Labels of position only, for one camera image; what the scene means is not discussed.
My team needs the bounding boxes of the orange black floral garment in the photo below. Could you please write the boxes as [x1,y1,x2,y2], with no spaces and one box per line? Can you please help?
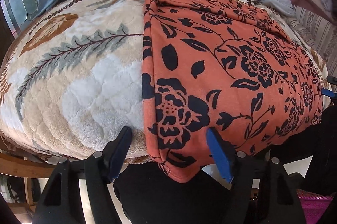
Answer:
[142,0,323,182]

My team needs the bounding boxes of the striped beige bedsheet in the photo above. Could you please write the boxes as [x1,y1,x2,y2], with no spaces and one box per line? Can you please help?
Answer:
[287,5,336,77]

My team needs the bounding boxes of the magenta cloth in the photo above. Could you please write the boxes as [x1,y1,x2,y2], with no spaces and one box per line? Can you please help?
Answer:
[296,189,334,224]

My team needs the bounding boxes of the cream leaf-print blanket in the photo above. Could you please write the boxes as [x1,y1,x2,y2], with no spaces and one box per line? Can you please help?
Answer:
[1,0,330,162]

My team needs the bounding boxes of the wooden bed frame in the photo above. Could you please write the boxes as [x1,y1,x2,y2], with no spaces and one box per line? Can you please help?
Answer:
[1,137,55,214]

